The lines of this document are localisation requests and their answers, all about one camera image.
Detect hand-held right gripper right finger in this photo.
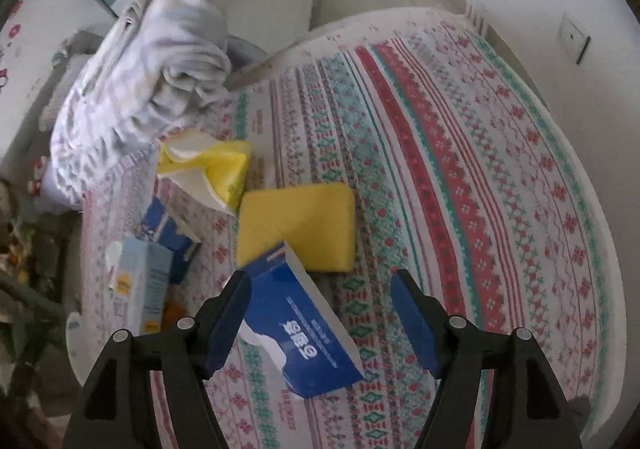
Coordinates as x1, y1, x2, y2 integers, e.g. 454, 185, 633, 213
390, 269, 584, 449

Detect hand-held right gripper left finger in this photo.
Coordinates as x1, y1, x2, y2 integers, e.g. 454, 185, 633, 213
62, 270, 253, 449

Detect blue and white carton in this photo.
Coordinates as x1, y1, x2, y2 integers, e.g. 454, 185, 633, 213
239, 241, 367, 400

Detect orange object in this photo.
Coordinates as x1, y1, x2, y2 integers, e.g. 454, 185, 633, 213
160, 298, 187, 331

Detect patterned bed sheet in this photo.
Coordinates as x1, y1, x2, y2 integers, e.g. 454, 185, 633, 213
80, 6, 621, 449

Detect light blue carton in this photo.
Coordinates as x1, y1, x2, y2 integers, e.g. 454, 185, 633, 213
105, 236, 174, 335

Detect small dark blue carton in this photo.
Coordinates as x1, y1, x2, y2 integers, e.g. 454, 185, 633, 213
140, 197, 202, 285

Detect yellow sponge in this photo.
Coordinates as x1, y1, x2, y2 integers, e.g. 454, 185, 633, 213
236, 182, 357, 274

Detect yellow tissue pack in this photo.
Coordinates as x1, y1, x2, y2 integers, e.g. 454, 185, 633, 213
157, 128, 252, 214

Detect rolled striped blanket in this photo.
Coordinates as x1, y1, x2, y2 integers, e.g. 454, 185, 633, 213
50, 0, 326, 210

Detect white wall socket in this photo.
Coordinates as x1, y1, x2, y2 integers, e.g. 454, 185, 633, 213
557, 13, 592, 66

